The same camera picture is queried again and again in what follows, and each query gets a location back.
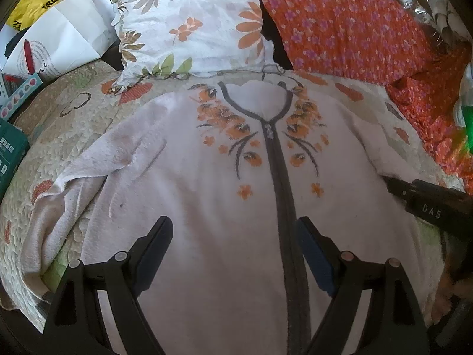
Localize white floral zip cardigan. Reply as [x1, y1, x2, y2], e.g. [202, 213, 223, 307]
[20, 78, 450, 355]

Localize green plastic bottle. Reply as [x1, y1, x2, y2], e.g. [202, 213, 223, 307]
[453, 62, 472, 178]

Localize green cardboard box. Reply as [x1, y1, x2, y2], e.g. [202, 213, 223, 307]
[0, 120, 30, 199]

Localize orange floral blanket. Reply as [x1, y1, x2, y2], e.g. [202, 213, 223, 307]
[261, 0, 472, 191]

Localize quilted heart bedspread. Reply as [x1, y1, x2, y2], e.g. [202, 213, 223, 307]
[0, 58, 467, 341]

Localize colourful dotted box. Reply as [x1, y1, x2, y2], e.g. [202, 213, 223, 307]
[1, 73, 43, 121]

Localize white floral pillow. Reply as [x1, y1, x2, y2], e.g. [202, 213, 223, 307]
[109, 0, 274, 93]

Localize yellow plastic bag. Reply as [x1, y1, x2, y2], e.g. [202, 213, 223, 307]
[6, 0, 63, 31]

